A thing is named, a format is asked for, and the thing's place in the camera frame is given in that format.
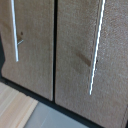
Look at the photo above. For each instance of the dark drawer cabinet frame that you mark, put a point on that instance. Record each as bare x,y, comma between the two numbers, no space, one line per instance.
71,113

